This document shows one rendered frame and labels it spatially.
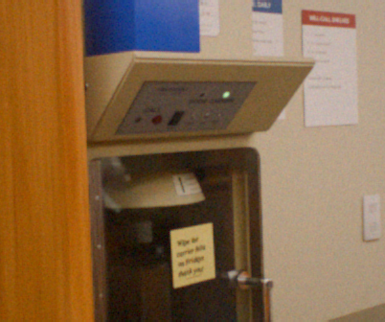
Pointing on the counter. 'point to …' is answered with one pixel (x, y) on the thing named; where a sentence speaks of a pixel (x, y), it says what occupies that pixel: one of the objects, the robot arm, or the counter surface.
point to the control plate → (214, 104)
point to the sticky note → (192, 254)
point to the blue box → (142, 26)
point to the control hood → (219, 70)
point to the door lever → (260, 293)
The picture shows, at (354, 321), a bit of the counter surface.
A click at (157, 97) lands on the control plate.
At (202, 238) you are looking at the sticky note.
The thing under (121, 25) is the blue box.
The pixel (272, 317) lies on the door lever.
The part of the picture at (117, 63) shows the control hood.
